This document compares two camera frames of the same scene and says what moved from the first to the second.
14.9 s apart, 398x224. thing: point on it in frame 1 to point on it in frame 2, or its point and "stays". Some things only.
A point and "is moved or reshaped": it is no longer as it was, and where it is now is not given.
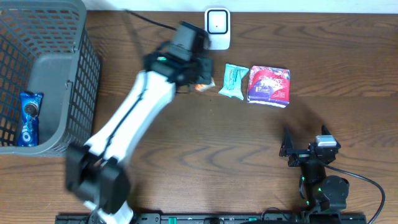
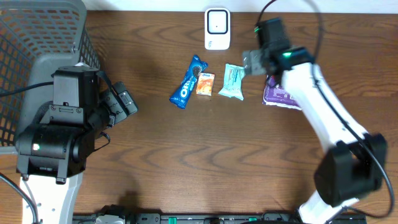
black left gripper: (204, 72) to (117, 101)
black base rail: (227, 218) stays
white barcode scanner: (217, 27) stays
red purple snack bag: (268, 86) is moved or reshaped
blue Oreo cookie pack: (31, 105) to (180, 95)
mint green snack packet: (232, 81) stays
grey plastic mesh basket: (45, 46) stays
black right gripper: (287, 149) to (252, 61)
